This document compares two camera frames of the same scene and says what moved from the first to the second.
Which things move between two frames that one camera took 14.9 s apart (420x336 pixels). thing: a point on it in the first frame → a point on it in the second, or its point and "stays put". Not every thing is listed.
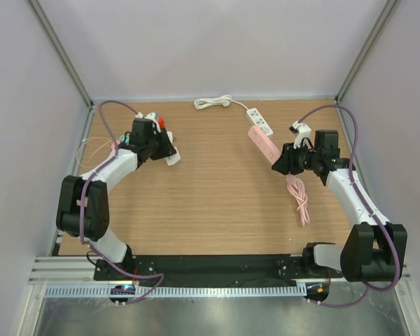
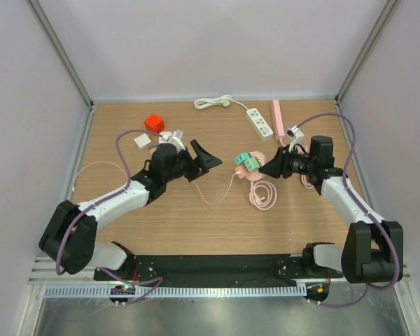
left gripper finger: [165, 146] → [206, 160]
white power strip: [257, 121] stays put
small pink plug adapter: [118, 143] → [243, 171]
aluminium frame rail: [64, 270] stays put
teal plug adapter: [122, 138] → [239, 159]
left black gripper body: [152, 144] → [185, 166]
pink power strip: [265, 145] → [277, 119]
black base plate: [214, 270] stays put
